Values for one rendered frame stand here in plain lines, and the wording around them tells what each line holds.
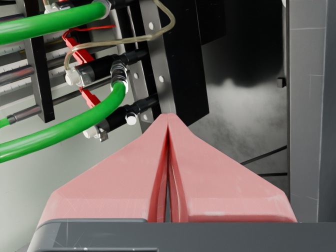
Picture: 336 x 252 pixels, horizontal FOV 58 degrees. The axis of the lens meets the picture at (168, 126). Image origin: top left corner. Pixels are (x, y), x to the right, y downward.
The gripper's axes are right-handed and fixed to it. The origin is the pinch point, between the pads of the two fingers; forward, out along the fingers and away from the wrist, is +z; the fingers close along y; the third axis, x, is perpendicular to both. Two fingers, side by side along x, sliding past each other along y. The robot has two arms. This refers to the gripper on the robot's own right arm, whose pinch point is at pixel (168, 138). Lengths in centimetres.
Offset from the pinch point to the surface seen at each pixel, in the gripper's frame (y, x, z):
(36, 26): 9.2, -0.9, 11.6
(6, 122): 29, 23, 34
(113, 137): 15, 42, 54
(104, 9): 5.7, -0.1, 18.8
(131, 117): 5.4, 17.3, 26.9
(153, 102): 2.4, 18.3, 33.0
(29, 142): 10.3, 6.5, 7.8
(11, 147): 11.4, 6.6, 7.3
